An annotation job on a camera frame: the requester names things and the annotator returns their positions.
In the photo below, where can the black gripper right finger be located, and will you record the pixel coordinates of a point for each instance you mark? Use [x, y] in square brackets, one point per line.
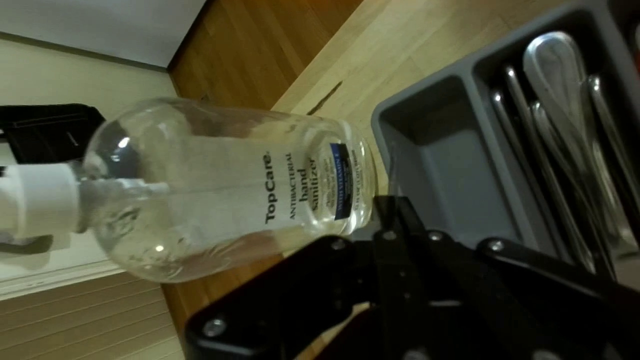
[506, 301]

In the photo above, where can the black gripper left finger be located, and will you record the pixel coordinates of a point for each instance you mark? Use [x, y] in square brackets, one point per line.
[300, 301]

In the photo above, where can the grey cutlery tray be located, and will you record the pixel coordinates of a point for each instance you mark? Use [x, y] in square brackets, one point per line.
[452, 173]

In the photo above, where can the clear hand sanitizer bottle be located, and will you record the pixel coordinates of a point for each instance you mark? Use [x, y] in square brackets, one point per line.
[221, 186]

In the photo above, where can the thin steel utensil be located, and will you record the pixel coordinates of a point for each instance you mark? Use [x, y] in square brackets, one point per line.
[610, 126]
[526, 160]

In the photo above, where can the black case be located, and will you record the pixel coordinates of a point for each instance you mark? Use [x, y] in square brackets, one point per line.
[46, 132]

